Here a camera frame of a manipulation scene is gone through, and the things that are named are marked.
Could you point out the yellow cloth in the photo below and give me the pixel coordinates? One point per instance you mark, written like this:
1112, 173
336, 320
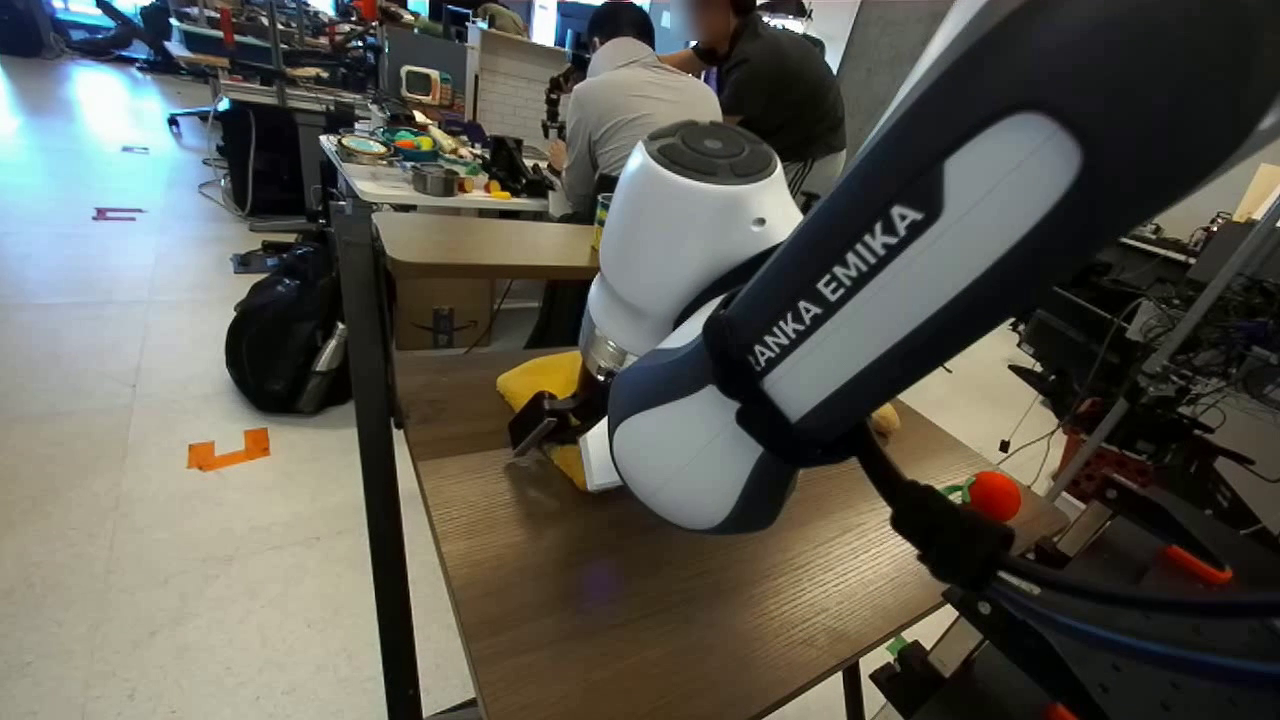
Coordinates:
556, 372

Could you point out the black backpack on floor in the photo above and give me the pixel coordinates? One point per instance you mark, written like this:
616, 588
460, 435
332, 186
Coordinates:
281, 346

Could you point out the wooden back table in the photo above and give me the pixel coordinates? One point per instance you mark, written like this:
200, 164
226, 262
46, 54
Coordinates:
468, 280

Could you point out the red tomato ball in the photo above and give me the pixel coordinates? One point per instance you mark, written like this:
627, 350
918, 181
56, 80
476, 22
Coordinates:
993, 495

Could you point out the black tripod pole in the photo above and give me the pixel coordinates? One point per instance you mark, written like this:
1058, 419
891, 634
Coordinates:
360, 273

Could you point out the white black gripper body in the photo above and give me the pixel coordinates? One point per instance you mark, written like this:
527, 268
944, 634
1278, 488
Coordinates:
556, 421

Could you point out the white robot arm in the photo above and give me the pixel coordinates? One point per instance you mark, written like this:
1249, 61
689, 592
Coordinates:
736, 338

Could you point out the person in grey shirt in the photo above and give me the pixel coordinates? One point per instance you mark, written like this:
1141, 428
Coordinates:
612, 104

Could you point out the beige potato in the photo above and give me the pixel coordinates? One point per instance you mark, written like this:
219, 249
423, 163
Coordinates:
884, 421

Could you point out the person in grey striped trousers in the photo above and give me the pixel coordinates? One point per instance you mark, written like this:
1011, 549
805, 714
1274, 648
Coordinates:
769, 80

